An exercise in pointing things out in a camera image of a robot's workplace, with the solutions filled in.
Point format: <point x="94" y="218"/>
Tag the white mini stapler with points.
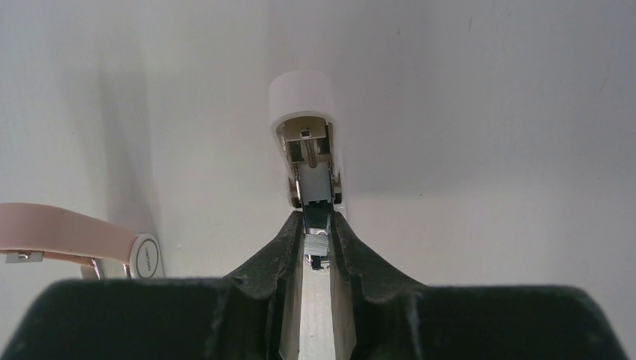
<point x="303" y="120"/>

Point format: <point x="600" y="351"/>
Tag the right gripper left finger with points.
<point x="251" y="313"/>

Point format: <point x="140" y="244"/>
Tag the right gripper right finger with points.
<point x="378" y="312"/>

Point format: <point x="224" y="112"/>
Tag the grey staple strip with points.
<point x="316" y="245"/>

